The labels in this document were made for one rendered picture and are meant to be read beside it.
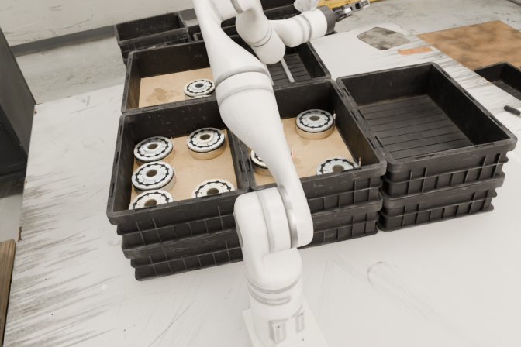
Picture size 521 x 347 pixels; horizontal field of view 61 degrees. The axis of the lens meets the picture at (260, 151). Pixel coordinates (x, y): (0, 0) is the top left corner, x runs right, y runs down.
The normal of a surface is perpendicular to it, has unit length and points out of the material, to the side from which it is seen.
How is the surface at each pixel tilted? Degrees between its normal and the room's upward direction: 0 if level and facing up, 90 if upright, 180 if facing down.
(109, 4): 90
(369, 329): 0
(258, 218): 37
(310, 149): 0
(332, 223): 89
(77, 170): 0
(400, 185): 89
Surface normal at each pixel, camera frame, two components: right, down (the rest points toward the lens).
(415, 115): -0.09, -0.78
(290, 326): 0.47, 0.51
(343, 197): 0.17, 0.59
